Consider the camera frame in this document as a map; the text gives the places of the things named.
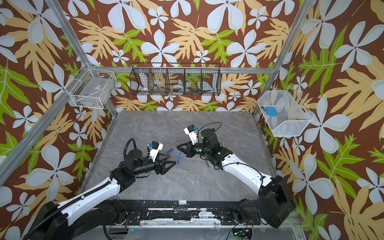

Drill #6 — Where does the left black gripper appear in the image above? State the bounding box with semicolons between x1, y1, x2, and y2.
132;152;176;177

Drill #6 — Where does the blue pen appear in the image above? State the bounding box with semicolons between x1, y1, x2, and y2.
177;151;182;165

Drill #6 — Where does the blue pen cap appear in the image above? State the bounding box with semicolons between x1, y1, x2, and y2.
166;148;174;155

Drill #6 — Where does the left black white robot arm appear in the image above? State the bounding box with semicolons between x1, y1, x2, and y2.
23;138;176;240

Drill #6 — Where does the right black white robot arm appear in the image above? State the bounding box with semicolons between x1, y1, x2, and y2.
177;125;296;228

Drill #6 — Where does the blue object in basket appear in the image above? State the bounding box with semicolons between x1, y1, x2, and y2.
261;106;278;117

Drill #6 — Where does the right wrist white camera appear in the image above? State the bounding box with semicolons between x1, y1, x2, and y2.
184;125;199;145

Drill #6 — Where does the wrist white camera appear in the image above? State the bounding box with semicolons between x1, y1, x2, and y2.
147;141;164;162
184;125;199;145

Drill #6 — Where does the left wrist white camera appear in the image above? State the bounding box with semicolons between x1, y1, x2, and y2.
147;141;164;162

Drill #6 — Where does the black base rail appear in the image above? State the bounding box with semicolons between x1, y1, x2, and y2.
97;199;261;227

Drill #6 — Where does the black wire basket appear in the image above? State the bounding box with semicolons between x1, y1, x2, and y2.
128;63;222;96

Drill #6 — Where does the white wire basket left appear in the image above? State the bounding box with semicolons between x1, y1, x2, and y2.
66;65;117;109

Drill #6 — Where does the white wire basket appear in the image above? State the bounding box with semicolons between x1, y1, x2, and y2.
66;65;117;109
258;90;315;138

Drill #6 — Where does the white wire basket right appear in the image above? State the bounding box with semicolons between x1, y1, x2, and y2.
258;90;315;138

